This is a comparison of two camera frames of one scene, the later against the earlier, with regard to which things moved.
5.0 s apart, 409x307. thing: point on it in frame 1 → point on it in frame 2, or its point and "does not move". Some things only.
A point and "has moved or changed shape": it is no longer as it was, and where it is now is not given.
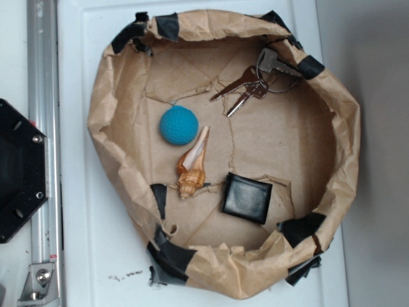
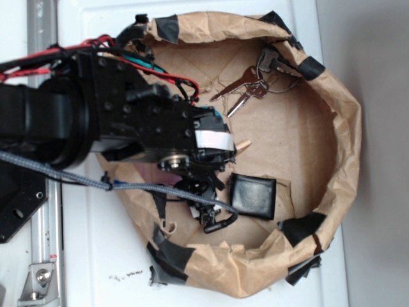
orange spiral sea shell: (190, 167) has moved or changed shape
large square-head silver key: (268, 61) does not move
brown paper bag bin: (234, 147) does not move
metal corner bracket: (40, 288) does not move
